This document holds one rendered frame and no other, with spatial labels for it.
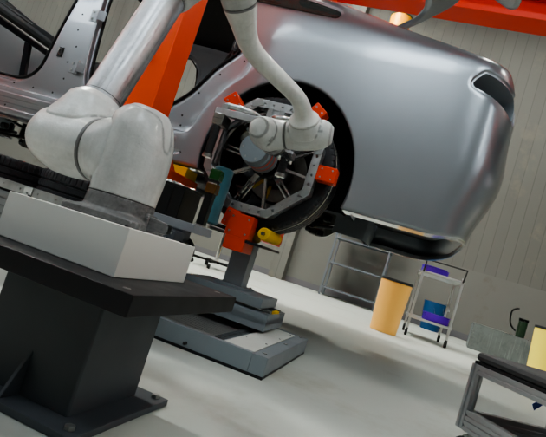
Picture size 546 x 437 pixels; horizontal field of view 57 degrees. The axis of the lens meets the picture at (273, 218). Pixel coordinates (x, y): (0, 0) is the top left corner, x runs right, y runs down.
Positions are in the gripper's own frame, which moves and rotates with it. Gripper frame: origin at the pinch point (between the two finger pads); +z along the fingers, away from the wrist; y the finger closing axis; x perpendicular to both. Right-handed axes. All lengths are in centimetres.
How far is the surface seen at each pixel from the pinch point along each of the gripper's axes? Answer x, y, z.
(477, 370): -55, 88, -25
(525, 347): -57, 250, 610
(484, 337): -63, 195, 615
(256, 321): -70, 4, 23
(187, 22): 46, -60, -6
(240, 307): -67, -5, 23
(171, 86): 18, -60, -3
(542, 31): 214, 113, 251
